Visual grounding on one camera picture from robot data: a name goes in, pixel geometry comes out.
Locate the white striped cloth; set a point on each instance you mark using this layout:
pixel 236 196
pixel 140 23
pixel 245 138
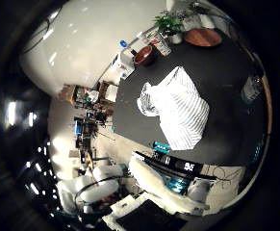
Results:
pixel 181 109

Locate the clear spray bottle blue liquid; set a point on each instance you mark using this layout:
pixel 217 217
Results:
pixel 251 89

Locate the bottle with blue cap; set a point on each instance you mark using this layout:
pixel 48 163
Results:
pixel 123 44

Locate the blue device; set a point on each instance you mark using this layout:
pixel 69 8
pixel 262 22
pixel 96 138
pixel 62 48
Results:
pixel 78 126

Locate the white box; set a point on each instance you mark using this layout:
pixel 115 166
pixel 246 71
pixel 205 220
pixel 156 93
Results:
pixel 122 67

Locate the wooden shelf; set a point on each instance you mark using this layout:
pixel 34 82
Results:
pixel 67 94

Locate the dark brown bowl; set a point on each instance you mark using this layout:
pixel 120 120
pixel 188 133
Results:
pixel 144 56

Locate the printed paper cup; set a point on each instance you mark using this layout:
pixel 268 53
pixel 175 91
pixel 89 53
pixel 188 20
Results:
pixel 161 43

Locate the round wooden board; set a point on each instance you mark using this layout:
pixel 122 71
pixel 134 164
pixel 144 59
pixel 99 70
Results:
pixel 203 37

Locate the small green potted plant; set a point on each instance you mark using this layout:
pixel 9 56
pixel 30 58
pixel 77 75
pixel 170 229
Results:
pixel 169 25

